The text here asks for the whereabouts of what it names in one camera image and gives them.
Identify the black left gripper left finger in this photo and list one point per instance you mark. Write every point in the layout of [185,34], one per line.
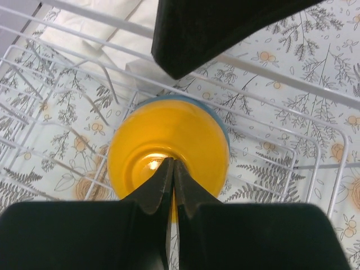
[128,234]

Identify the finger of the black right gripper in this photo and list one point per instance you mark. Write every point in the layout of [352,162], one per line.
[190,33]

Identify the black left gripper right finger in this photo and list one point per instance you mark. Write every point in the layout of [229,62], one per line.
[214,235]

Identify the yellow bowl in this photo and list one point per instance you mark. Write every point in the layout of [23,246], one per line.
[167,129]

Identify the white wire dish rack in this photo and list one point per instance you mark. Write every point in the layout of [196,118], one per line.
[87,115]

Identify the white folded cloth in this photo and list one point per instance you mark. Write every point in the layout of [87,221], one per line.
[139,12]

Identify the floral patterned table mat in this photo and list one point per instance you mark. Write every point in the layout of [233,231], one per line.
[179,135]

